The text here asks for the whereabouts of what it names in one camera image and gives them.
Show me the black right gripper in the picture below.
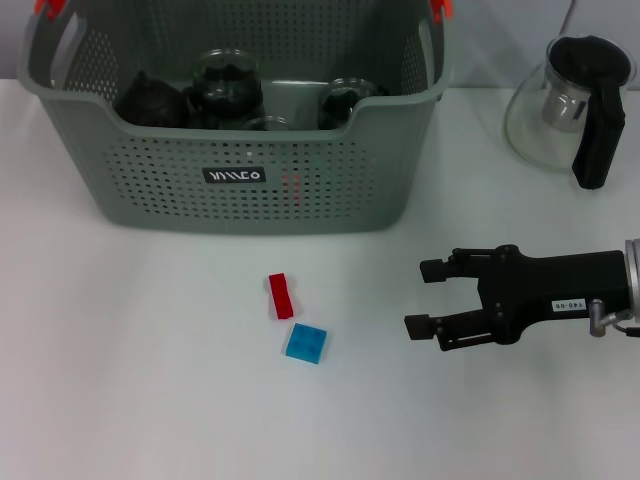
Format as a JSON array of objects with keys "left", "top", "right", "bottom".
[{"left": 402, "top": 243, "right": 630, "bottom": 353}]

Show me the blue square toy brick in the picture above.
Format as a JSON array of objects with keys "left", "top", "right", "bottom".
[{"left": 283, "top": 322, "right": 329, "bottom": 367}]

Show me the long dark red brick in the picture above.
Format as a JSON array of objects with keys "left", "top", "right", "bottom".
[{"left": 268, "top": 272, "right": 295, "bottom": 320}]

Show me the glass teacup black sleeve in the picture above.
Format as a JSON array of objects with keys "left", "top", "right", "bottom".
[
  {"left": 249, "top": 115, "right": 292, "bottom": 132},
  {"left": 182, "top": 87, "right": 266, "bottom": 131},
  {"left": 317, "top": 77, "right": 390, "bottom": 130}
]

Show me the glass jar dark lid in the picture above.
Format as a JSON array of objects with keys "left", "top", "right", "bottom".
[{"left": 192, "top": 48, "right": 262, "bottom": 101}]

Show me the grey-green perforated storage basket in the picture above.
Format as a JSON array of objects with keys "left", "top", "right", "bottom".
[{"left": 17, "top": 0, "right": 454, "bottom": 236}]

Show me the small black clay teapot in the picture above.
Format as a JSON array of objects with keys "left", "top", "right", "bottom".
[{"left": 113, "top": 70, "right": 192, "bottom": 129}]

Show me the glass teapot black handle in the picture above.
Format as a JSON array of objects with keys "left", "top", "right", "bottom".
[{"left": 503, "top": 33, "right": 637, "bottom": 190}]

